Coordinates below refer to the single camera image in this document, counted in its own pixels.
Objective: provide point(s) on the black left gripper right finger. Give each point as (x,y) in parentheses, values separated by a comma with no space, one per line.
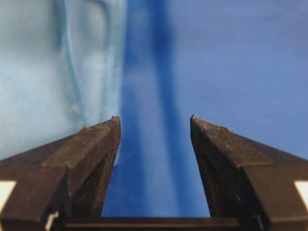
(259,185)

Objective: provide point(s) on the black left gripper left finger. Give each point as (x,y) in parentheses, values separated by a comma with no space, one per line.
(65,178)

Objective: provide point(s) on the light blue towel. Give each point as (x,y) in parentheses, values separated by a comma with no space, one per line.
(61,65)

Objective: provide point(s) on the blue table cloth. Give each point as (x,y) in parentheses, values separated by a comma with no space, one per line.
(241,64)

